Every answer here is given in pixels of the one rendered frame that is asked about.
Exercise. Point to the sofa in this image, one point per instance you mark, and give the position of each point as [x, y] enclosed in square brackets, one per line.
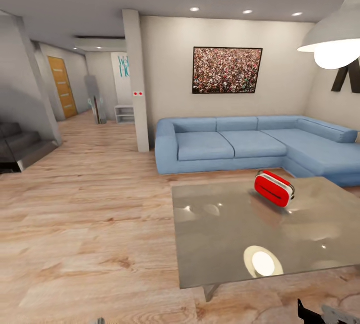
[302, 146]

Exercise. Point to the picture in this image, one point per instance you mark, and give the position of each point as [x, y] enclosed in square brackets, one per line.
[225, 69]

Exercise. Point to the coffee table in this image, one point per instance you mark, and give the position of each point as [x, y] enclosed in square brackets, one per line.
[228, 232]

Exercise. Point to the standing mirror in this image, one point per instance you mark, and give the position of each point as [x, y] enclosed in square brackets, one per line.
[95, 99]

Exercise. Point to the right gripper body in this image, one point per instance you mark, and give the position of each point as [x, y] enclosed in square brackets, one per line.
[311, 317]

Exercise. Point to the radio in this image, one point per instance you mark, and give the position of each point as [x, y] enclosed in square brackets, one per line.
[274, 188]

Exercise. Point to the stairs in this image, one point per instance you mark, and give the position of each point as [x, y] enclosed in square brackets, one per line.
[19, 150]

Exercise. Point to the room light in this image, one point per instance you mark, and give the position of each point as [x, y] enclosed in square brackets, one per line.
[343, 24]

